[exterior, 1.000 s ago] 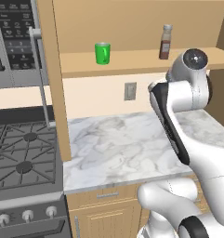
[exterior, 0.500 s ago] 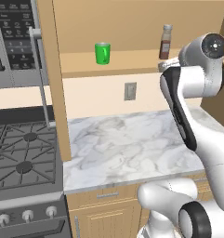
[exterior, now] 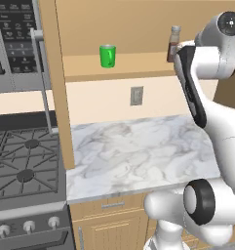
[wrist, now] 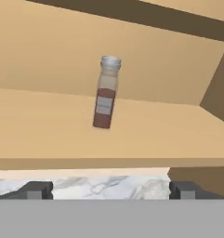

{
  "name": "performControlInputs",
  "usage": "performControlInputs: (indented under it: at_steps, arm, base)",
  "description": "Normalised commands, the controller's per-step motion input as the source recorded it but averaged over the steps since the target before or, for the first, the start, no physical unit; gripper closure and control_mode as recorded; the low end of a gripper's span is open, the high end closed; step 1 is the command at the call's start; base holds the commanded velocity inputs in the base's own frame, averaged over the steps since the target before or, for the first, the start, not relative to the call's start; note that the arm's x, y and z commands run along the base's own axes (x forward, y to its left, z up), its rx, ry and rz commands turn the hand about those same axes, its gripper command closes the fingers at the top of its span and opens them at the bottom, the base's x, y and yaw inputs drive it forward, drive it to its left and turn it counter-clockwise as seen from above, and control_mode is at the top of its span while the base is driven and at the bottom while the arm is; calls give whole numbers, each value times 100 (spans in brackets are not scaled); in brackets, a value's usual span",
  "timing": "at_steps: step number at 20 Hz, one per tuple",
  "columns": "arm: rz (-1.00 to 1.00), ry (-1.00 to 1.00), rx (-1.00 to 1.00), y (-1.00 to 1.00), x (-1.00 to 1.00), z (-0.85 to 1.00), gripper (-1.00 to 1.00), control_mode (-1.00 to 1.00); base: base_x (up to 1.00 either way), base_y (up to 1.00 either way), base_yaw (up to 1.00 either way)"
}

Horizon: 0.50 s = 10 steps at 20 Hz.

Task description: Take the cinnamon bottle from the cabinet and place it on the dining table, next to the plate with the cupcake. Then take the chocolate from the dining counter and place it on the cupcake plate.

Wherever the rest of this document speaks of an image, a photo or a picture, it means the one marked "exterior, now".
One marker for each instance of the wooden cupboard door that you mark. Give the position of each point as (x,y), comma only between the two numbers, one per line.
(112,234)

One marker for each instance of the grey gas hob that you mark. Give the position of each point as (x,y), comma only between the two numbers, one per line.
(24,162)

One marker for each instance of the grey microwave oven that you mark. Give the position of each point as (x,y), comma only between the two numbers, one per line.
(15,42)

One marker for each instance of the white hob knob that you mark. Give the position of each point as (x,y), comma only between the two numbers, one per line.
(53,222)
(29,225)
(3,230)

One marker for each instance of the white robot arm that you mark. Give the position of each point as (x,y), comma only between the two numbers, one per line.
(226,136)

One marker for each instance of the brown cinnamon bottle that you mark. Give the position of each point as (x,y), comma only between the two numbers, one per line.
(173,45)

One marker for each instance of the wooden cabinet door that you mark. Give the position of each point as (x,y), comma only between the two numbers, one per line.
(231,91)
(58,81)

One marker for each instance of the grey wall outlet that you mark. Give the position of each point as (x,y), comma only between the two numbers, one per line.
(137,96)

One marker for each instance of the wooden drawer front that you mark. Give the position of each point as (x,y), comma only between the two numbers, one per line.
(89,208)

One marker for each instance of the open wooden wall cabinet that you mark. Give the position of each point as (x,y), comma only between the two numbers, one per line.
(138,32)

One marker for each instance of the green mug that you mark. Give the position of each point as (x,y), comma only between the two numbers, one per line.
(107,57)

